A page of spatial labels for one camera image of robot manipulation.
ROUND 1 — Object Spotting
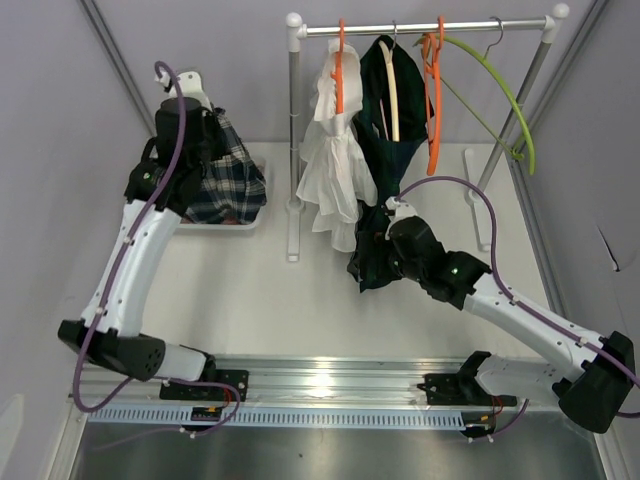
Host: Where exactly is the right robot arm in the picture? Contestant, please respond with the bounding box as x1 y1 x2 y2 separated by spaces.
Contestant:
386 208 635 434

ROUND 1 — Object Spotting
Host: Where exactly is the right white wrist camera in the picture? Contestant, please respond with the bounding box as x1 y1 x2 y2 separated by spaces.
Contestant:
385 197 418 226

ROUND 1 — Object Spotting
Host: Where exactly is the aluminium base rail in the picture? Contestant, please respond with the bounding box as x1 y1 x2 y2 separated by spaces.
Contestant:
79 355 566 412

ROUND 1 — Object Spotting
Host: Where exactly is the navy white plaid skirt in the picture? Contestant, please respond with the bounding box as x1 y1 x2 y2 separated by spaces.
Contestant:
183 107 267 225

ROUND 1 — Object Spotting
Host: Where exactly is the cream hanger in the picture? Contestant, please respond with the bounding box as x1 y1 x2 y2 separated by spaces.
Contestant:
379 22 400 142

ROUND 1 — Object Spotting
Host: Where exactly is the white plastic basket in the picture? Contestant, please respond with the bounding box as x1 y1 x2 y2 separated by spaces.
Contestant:
176 155 274 236

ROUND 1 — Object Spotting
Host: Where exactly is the white ruffled dress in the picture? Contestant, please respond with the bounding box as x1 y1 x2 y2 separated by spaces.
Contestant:
296 38 378 253

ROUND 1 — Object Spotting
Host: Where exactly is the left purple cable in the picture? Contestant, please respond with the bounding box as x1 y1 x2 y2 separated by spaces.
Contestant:
73 60 239 441

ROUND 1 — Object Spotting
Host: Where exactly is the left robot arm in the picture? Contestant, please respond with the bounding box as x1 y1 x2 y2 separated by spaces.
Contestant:
58 97 227 400

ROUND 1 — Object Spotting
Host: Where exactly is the purple cable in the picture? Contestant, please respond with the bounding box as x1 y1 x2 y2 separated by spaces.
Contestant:
73 60 239 441
397 175 640 444

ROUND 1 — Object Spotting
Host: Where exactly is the white clothes rack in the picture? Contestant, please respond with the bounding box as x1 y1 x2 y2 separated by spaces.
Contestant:
286 3 570 263

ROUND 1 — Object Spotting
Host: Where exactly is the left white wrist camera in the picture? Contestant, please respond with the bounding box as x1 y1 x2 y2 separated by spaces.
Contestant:
156 70 213 110

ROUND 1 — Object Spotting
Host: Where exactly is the empty orange hanger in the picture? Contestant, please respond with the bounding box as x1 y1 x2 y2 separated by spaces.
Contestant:
422 16 445 176

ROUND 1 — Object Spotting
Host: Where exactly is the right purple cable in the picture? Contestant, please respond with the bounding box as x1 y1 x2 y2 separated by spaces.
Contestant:
397 175 640 444

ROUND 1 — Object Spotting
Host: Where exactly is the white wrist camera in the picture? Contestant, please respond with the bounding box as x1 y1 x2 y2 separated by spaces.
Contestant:
385 197 418 226
156 70 213 110

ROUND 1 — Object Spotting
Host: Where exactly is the lime green hanger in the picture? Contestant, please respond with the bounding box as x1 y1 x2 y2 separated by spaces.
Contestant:
413 31 537 175

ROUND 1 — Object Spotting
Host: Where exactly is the orange hanger with dress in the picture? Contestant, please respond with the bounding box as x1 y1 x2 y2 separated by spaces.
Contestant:
331 18 345 114

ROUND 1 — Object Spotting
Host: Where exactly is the slotted cable duct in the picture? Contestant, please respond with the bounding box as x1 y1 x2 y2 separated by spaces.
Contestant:
89 405 465 431

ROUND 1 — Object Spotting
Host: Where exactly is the dark green plaid skirt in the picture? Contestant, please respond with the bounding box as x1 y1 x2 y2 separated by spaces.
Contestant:
347 35 428 292

